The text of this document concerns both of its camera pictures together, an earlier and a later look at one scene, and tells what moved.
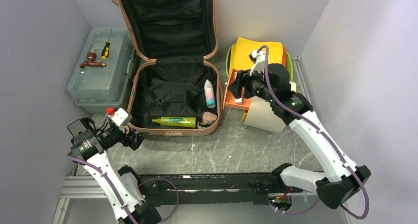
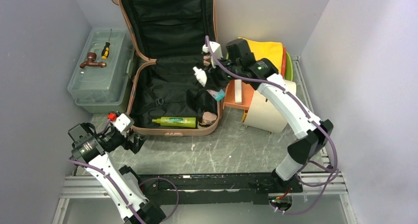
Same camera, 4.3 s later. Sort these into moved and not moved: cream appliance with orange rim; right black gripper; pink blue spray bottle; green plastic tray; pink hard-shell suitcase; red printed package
Moved: right black gripper; pink blue spray bottle
Not moved: cream appliance with orange rim; green plastic tray; pink hard-shell suitcase; red printed package
